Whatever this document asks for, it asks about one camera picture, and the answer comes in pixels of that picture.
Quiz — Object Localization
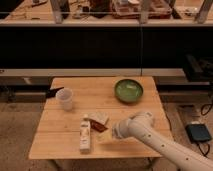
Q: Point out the dark red pepper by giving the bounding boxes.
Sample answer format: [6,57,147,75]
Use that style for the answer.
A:
[91,121,107,132]

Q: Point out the long wooden shelf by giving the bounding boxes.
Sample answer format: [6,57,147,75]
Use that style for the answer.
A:
[0,0,213,27]

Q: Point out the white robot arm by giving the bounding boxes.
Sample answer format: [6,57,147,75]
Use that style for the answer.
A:
[97,112,213,171]

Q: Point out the wooden folding table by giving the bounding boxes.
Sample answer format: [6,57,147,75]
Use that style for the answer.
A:
[29,77,172,159]

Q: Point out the clear plastic cup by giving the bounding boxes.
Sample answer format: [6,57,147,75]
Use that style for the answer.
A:
[56,88,73,111]

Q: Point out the black floor cable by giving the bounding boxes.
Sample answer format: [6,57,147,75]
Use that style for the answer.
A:
[175,103,213,171]

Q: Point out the green ceramic bowl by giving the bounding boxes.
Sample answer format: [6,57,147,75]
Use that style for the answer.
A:
[114,79,143,103]

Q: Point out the black foot pedal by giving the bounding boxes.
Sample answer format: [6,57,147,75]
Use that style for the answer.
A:
[186,124,212,143]

